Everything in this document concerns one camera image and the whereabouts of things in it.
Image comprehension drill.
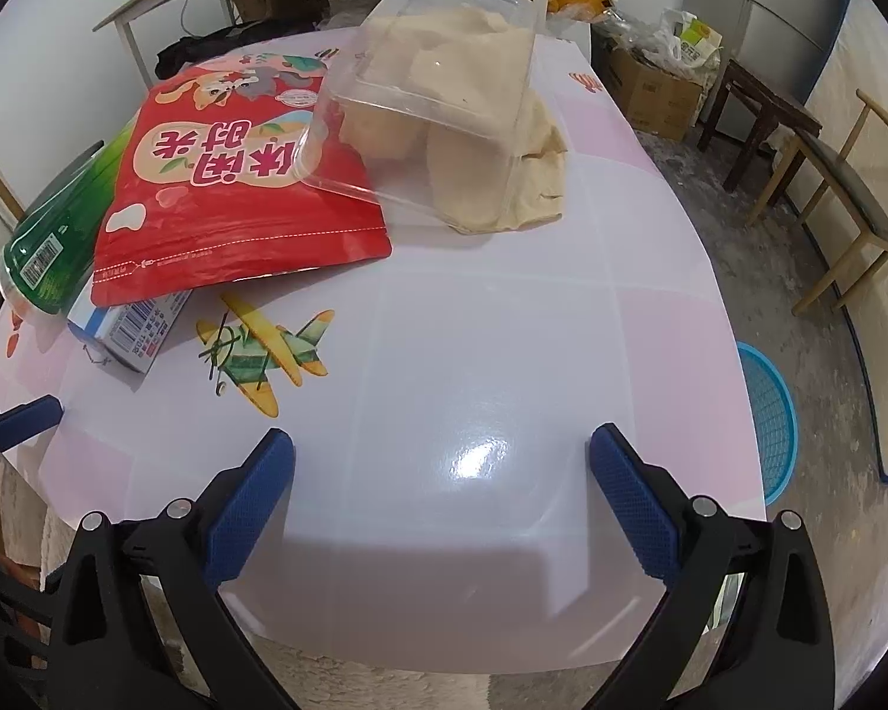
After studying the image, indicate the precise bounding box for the blue toothpaste box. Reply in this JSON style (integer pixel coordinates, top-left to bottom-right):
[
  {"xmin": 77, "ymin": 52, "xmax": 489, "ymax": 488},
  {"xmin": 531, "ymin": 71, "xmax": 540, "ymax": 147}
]
[{"xmin": 66, "ymin": 288, "xmax": 194, "ymax": 375}]

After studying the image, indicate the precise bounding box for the dark wooden stool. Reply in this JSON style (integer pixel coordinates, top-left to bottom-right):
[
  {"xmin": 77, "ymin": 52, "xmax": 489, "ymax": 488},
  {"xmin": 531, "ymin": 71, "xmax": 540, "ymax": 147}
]
[{"xmin": 699, "ymin": 59, "xmax": 822, "ymax": 197}]

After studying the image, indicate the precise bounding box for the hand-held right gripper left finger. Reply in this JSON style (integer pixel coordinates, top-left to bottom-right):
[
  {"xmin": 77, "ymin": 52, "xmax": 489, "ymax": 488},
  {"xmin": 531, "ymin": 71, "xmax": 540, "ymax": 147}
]
[{"xmin": 40, "ymin": 427, "xmax": 297, "ymax": 710}]

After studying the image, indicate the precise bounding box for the clear plastic container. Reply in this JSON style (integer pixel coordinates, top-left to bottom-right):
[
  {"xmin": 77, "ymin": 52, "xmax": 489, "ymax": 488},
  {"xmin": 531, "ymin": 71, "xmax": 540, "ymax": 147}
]
[{"xmin": 296, "ymin": 0, "xmax": 541, "ymax": 234}]

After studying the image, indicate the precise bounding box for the white side table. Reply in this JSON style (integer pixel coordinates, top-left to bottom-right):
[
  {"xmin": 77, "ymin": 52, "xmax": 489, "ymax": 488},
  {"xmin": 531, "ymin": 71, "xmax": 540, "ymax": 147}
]
[{"xmin": 92, "ymin": 0, "xmax": 556, "ymax": 90}]

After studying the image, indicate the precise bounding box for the blue plastic wastebasket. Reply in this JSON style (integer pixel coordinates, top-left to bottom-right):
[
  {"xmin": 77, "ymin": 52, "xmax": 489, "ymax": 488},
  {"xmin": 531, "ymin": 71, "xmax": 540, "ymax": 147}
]
[{"xmin": 736, "ymin": 341, "xmax": 799, "ymax": 504}]

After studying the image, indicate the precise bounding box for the white cabinet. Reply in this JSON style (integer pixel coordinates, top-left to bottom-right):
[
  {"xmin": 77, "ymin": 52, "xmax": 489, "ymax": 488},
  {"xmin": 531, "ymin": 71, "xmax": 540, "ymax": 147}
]
[{"xmin": 540, "ymin": 11, "xmax": 593, "ymax": 60}]

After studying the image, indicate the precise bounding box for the white and green bag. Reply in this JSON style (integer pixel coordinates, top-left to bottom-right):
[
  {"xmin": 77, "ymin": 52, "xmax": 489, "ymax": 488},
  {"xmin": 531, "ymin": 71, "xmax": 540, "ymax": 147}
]
[{"xmin": 658, "ymin": 7, "xmax": 722, "ymax": 64}]

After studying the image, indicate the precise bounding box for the green plastic bottle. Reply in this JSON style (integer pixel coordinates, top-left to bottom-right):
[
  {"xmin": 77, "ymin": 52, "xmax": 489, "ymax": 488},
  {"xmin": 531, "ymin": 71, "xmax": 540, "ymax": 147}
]
[{"xmin": 0, "ymin": 122, "xmax": 138, "ymax": 315}]

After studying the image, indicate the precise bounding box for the clear plastic wrapping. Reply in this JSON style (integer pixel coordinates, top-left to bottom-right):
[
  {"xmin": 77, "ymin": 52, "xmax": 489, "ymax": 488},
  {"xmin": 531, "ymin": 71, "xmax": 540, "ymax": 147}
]
[{"xmin": 592, "ymin": 4, "xmax": 663, "ymax": 53}]

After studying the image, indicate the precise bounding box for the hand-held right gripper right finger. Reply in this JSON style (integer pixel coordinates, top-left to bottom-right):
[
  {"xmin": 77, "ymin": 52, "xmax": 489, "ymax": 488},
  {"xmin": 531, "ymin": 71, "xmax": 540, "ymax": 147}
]
[{"xmin": 588, "ymin": 423, "xmax": 837, "ymax": 710}]

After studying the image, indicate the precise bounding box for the black cloth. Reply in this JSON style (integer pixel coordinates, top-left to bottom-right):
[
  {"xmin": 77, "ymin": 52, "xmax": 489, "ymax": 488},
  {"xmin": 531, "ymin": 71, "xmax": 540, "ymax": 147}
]
[{"xmin": 155, "ymin": 22, "xmax": 268, "ymax": 79}]

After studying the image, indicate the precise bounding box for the large cardboard box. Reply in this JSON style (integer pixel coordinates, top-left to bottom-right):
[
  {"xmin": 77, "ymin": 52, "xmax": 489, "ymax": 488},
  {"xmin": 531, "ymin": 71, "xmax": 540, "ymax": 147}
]
[{"xmin": 607, "ymin": 48, "xmax": 704, "ymax": 141}]

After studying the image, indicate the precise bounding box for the red snack pouch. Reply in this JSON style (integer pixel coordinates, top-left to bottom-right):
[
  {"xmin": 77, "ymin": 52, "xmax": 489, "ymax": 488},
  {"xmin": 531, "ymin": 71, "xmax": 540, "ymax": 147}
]
[{"xmin": 90, "ymin": 51, "xmax": 393, "ymax": 308}]

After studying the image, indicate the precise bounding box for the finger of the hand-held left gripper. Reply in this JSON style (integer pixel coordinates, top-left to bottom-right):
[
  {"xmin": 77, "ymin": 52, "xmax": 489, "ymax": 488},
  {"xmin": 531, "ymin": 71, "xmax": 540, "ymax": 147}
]
[{"xmin": 0, "ymin": 395, "xmax": 64, "ymax": 460}]

